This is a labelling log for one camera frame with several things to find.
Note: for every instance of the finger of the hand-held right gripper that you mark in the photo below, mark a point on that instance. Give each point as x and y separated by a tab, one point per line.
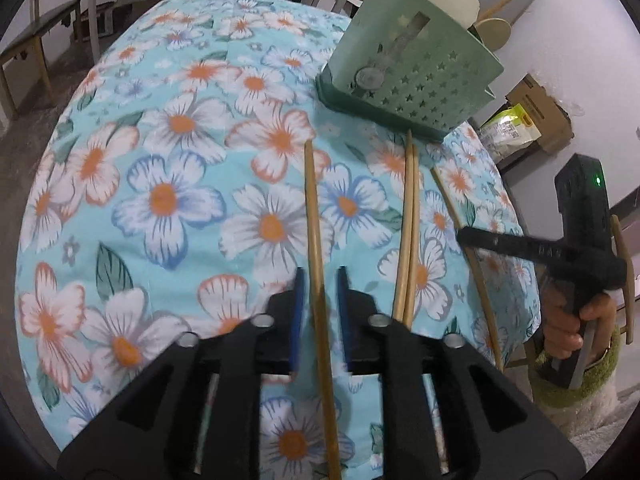
505	249

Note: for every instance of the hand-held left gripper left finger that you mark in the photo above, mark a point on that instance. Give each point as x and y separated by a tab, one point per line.
298	320

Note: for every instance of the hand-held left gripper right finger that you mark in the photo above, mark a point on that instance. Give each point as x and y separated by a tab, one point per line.
343	320

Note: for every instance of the bamboo chopstick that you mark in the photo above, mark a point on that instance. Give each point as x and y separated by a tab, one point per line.
315	235
497	5
411	285
480	290
407	185

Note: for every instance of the green plastic utensil basket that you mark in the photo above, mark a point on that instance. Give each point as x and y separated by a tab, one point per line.
430	80

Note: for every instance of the person's right forearm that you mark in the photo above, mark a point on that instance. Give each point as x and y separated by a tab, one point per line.
590	405

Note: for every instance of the person's right hand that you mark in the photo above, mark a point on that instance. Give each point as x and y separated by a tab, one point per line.
557	335

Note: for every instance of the curved wooden bar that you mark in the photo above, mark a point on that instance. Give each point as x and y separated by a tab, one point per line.
621	237

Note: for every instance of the yellow green bag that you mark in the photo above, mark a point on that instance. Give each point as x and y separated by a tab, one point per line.
510	130

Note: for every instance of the cardboard box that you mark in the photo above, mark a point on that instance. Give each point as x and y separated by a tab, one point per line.
545	105

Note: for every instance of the floral blue tablecloth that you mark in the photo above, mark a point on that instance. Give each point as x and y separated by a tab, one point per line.
175	185

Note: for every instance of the steel ladle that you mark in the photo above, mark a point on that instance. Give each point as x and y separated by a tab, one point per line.
370	79

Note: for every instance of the wooden bench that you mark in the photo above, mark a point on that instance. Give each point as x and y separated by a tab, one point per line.
45	15

